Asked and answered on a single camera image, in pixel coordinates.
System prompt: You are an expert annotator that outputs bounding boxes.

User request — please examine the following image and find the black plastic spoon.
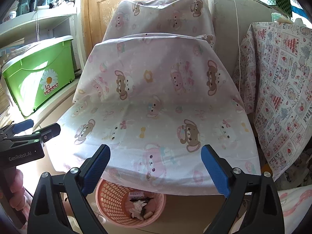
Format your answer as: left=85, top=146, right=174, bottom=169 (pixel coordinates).
left=130, top=197, right=153, bottom=203

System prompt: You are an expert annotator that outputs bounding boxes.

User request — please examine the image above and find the white tissue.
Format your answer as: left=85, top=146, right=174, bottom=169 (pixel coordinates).
left=129, top=200, right=148, bottom=220

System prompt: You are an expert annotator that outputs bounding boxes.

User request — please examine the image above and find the small white plastic tube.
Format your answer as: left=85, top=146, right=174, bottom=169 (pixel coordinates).
left=143, top=211, right=154, bottom=219

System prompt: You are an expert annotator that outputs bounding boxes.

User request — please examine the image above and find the pink plastic trash basket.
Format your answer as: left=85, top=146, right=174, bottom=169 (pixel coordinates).
left=95, top=179, right=167, bottom=229

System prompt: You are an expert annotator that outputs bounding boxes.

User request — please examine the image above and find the person's left hand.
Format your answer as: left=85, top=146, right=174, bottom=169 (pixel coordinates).
left=1, top=168, right=30, bottom=224

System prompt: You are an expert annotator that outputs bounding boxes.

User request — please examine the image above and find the green La Mamma storage box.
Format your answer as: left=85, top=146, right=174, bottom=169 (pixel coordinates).
left=2, top=35, right=75, bottom=117

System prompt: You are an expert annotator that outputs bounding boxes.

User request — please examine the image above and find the pink bear bed sheet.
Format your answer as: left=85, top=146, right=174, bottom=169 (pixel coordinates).
left=47, top=101, right=260, bottom=195

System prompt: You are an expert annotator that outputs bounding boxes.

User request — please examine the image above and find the white shelf unit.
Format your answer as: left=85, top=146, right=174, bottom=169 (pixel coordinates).
left=1, top=0, right=86, bottom=77

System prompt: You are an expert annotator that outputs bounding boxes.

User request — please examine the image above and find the patchwork print blanket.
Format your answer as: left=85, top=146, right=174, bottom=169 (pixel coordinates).
left=233, top=22, right=311, bottom=179

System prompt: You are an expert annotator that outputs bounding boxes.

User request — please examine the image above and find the rear pink bear pillow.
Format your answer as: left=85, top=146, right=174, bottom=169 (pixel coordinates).
left=103, top=0, right=216, bottom=48

